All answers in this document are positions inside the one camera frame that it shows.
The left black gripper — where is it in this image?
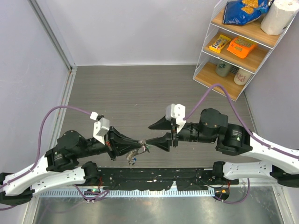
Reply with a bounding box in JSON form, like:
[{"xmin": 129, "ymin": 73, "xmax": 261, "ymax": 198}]
[{"xmin": 77, "ymin": 126, "xmax": 142, "ymax": 160}]

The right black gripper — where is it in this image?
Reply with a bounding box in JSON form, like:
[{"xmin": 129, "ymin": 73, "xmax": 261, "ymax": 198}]
[{"xmin": 146, "ymin": 113, "xmax": 217, "ymax": 151}]

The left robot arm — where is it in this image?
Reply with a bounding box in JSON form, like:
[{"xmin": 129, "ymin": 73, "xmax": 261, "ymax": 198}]
[{"xmin": 0, "ymin": 127, "xmax": 146, "ymax": 206}]

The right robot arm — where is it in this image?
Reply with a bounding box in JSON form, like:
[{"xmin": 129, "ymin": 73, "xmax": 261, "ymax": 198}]
[{"xmin": 146, "ymin": 105, "xmax": 299, "ymax": 188}]

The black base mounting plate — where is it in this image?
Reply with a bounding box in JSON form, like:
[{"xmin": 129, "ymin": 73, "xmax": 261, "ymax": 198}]
[{"xmin": 98, "ymin": 168, "xmax": 239, "ymax": 191}]

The green grey mug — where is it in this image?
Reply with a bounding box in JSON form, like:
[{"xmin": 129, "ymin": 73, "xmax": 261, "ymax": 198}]
[{"xmin": 215, "ymin": 60, "xmax": 232, "ymax": 77}]

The white printed cup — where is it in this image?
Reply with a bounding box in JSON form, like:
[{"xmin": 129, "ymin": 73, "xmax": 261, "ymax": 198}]
[{"xmin": 234, "ymin": 69, "xmax": 252, "ymax": 85}]

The yellow candy bag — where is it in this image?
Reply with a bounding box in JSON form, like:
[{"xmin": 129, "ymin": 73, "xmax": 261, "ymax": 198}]
[{"xmin": 209, "ymin": 35, "xmax": 232, "ymax": 54}]

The orange candy bag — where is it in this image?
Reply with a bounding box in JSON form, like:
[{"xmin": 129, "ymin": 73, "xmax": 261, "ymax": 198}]
[{"xmin": 227, "ymin": 36, "xmax": 257, "ymax": 59}]

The blue chips bag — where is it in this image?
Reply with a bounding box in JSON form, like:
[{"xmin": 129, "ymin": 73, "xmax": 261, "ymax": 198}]
[{"xmin": 223, "ymin": 0, "xmax": 272, "ymax": 26}]

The white paper towel roll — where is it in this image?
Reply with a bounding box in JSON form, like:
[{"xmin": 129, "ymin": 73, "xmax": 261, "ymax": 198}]
[{"xmin": 260, "ymin": 0, "xmax": 299, "ymax": 35}]

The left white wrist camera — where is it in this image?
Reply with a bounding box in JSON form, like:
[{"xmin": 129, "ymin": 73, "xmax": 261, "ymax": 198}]
[{"xmin": 93, "ymin": 117, "xmax": 110, "ymax": 145}]

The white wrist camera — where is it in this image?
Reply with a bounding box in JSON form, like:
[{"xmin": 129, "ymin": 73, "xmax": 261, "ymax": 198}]
[
  {"xmin": 165, "ymin": 104, "xmax": 186, "ymax": 133},
  {"xmin": 93, "ymin": 117, "xmax": 110, "ymax": 145}
]

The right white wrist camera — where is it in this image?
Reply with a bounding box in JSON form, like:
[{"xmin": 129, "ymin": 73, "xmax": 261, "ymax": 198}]
[{"xmin": 165, "ymin": 104, "xmax": 186, "ymax": 133}]

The slotted cable duct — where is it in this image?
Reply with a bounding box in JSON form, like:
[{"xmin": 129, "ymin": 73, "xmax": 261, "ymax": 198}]
[{"xmin": 40, "ymin": 188, "xmax": 215, "ymax": 198}]

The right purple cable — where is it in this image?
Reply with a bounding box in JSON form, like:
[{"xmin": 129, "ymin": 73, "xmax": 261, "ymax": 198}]
[{"xmin": 183, "ymin": 83, "xmax": 299, "ymax": 203}]

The purple cable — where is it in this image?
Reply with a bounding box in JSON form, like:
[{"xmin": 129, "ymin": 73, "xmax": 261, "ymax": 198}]
[
  {"xmin": 183, "ymin": 83, "xmax": 299, "ymax": 203},
  {"xmin": 0, "ymin": 105, "xmax": 99, "ymax": 210}
]

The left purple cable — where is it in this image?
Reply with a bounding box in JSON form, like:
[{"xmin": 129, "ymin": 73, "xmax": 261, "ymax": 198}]
[{"xmin": 0, "ymin": 105, "xmax": 99, "ymax": 210}]

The white wire shelf rack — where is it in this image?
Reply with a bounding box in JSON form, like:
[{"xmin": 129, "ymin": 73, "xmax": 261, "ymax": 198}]
[{"xmin": 193, "ymin": 0, "xmax": 292, "ymax": 101}]

